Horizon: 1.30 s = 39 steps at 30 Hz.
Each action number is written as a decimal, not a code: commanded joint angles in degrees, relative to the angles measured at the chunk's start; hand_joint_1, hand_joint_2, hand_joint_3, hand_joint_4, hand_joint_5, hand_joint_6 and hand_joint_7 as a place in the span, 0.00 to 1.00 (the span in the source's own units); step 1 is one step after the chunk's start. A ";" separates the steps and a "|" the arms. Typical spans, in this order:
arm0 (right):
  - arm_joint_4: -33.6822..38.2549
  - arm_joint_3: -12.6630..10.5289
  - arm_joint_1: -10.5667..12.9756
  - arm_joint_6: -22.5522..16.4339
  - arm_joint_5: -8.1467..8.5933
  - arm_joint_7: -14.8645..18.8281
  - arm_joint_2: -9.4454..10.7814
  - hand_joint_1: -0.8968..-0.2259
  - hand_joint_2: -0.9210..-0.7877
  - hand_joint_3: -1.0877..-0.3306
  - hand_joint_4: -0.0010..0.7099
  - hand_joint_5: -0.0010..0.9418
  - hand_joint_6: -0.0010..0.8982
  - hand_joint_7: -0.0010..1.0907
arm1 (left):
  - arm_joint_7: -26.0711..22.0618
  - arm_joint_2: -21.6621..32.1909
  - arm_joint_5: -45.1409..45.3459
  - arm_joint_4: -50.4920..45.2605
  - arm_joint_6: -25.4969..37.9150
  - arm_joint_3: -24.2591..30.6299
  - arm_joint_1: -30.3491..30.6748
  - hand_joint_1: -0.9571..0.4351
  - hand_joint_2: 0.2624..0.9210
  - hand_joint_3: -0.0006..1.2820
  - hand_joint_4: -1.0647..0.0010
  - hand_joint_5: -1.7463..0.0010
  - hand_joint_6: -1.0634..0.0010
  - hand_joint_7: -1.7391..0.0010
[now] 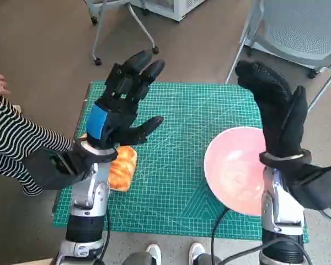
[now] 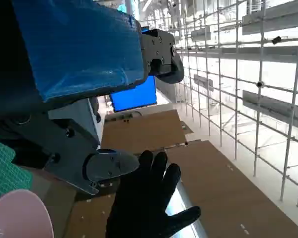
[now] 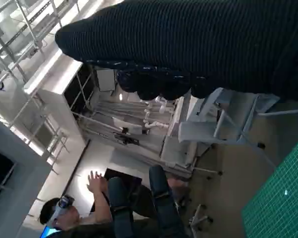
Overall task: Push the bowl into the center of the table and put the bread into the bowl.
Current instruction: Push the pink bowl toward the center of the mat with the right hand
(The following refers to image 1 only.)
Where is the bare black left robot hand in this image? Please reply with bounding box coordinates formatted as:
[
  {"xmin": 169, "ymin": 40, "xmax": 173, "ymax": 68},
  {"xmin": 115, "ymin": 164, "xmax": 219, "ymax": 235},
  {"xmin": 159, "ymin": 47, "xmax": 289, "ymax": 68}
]
[{"xmin": 84, "ymin": 50, "xmax": 166, "ymax": 149}]

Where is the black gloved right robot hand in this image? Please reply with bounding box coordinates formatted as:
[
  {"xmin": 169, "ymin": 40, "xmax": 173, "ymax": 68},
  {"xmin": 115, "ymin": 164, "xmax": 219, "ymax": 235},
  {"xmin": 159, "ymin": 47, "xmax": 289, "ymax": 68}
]
[{"xmin": 235, "ymin": 60, "xmax": 309, "ymax": 161}]

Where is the pink bowl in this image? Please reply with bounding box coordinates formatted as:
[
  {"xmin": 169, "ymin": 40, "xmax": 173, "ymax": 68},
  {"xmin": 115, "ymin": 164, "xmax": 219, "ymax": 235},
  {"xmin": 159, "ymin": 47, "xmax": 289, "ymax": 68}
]
[{"xmin": 203, "ymin": 126, "xmax": 265, "ymax": 217}]

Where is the orange braided toy bread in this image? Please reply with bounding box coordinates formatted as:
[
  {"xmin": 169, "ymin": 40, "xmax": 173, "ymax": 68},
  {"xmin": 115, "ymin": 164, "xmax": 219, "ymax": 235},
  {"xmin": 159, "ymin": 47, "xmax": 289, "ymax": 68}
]
[{"xmin": 109, "ymin": 145, "xmax": 138, "ymax": 192}]

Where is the green cutting mat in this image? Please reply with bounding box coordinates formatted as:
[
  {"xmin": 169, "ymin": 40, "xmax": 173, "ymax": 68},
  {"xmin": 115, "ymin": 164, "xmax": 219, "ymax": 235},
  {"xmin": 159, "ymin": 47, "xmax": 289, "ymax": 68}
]
[{"xmin": 52, "ymin": 80, "xmax": 309, "ymax": 243}]

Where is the grey mesh chair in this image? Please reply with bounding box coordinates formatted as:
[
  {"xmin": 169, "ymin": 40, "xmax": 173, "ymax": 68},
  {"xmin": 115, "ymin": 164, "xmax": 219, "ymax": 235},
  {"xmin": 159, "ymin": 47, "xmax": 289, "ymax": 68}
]
[{"xmin": 225, "ymin": 0, "xmax": 331, "ymax": 111}]

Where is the white cabinet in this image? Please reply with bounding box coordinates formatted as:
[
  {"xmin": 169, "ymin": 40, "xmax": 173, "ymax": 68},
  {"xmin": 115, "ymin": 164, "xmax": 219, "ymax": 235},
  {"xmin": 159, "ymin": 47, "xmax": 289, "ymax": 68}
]
[{"xmin": 131, "ymin": 0, "xmax": 207, "ymax": 23}]

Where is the person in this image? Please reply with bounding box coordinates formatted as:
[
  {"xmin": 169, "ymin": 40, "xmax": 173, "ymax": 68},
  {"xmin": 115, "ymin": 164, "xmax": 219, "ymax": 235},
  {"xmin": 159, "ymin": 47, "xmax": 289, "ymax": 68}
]
[{"xmin": 0, "ymin": 19, "xmax": 72, "ymax": 197}]

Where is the white shoe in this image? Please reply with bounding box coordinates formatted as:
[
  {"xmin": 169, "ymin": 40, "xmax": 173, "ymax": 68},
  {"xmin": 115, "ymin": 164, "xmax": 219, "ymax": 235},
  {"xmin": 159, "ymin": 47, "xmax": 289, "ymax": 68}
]
[
  {"xmin": 145, "ymin": 243, "xmax": 162, "ymax": 265},
  {"xmin": 188, "ymin": 242, "xmax": 206, "ymax": 263}
]

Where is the dark grey leg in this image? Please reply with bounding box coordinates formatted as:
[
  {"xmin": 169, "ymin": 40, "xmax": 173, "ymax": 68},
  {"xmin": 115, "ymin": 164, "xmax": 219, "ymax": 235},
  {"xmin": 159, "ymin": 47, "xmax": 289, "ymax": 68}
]
[
  {"xmin": 194, "ymin": 253, "xmax": 223, "ymax": 265},
  {"xmin": 122, "ymin": 251, "xmax": 154, "ymax": 265}
]

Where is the grey chair frame with casters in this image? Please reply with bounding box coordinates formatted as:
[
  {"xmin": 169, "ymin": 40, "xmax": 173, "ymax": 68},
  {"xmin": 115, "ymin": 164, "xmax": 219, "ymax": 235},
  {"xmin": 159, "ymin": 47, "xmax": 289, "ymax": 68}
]
[{"xmin": 87, "ymin": 0, "xmax": 159, "ymax": 66}]

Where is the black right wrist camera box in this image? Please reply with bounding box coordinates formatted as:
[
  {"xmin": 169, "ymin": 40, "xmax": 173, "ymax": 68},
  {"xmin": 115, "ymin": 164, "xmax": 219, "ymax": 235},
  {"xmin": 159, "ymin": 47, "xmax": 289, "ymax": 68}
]
[{"xmin": 285, "ymin": 162, "xmax": 331, "ymax": 210}]

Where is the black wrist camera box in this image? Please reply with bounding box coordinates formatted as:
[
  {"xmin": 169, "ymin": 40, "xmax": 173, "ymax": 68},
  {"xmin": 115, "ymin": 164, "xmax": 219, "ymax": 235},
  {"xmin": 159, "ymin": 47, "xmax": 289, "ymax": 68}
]
[
  {"xmin": 285, "ymin": 162, "xmax": 331, "ymax": 210},
  {"xmin": 23, "ymin": 147, "xmax": 94, "ymax": 191}
]

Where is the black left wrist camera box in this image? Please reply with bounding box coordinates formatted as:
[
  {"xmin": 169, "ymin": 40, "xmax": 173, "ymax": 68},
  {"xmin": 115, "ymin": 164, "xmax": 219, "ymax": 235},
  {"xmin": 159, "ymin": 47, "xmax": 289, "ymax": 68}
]
[{"xmin": 23, "ymin": 147, "xmax": 94, "ymax": 191}]

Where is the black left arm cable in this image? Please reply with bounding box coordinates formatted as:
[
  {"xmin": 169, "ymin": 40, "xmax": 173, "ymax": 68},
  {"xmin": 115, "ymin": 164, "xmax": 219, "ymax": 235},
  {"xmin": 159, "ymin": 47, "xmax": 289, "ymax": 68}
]
[{"xmin": 99, "ymin": 204, "xmax": 113, "ymax": 265}]

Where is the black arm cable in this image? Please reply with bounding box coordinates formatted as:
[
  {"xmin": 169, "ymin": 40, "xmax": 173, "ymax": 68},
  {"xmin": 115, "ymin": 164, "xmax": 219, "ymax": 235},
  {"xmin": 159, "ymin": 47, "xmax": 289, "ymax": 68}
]
[
  {"xmin": 99, "ymin": 204, "xmax": 113, "ymax": 265},
  {"xmin": 211, "ymin": 208, "xmax": 309, "ymax": 265}
]

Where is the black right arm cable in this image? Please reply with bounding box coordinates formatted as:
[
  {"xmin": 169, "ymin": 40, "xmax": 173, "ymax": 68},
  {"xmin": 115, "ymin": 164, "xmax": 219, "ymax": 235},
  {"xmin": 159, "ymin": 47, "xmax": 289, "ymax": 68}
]
[{"xmin": 211, "ymin": 208, "xmax": 309, "ymax": 265}]

